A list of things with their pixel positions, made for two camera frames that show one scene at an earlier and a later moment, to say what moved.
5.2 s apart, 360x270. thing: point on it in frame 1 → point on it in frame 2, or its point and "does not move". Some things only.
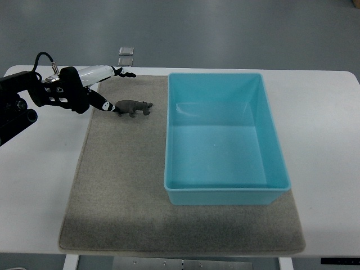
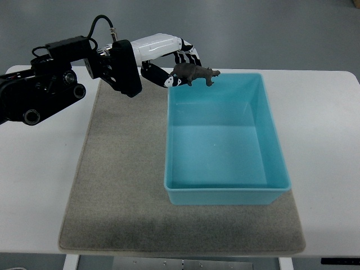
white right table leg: x=286 y=263 does not move
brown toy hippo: x=131 y=107 → x=189 y=72
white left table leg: x=71 y=262 does not move
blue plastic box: x=222 y=145 does not move
